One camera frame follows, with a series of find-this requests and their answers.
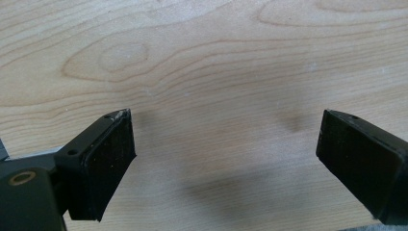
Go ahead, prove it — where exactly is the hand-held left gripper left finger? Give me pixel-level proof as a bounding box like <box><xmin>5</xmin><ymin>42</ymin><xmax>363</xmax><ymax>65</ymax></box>
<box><xmin>53</xmin><ymin>108</ymin><xmax>138</xmax><ymax>222</ymax></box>

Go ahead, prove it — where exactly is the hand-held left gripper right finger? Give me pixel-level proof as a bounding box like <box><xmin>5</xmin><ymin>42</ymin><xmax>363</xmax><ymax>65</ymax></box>
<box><xmin>316</xmin><ymin>109</ymin><xmax>408</xmax><ymax>226</ymax></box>

